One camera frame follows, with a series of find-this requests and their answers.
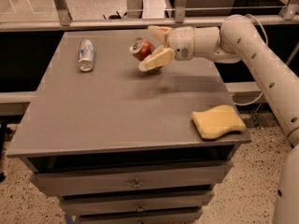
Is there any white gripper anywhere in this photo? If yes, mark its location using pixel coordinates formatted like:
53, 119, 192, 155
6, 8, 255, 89
138, 25, 194, 72

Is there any red coke can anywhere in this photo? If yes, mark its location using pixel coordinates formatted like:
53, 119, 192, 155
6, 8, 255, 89
129, 37, 155, 62

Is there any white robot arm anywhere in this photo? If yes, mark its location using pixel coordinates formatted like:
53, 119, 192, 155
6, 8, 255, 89
139, 15, 299, 224

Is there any silver blue soda can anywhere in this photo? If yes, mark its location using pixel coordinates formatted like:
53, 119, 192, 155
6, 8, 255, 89
78, 39, 94, 72

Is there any yellow sponge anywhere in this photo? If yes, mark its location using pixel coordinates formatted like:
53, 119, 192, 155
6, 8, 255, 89
192, 105, 246, 140

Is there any grey drawer cabinet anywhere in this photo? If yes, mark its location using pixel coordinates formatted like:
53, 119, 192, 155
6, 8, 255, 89
6, 27, 253, 224

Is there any top grey drawer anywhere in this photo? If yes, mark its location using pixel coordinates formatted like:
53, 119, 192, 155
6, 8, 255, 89
31, 161, 232, 196

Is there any grey drawer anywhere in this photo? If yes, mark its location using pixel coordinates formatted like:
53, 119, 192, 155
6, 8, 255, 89
60, 190, 214, 216
31, 161, 232, 196
78, 208, 203, 224

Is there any middle grey drawer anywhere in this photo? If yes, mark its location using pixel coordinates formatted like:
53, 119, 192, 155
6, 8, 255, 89
60, 190, 214, 216

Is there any bottom grey drawer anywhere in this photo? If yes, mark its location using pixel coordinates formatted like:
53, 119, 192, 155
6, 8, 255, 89
78, 208, 203, 224

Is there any metal window railing frame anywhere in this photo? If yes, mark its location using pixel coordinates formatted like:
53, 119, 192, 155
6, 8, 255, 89
0, 0, 299, 32

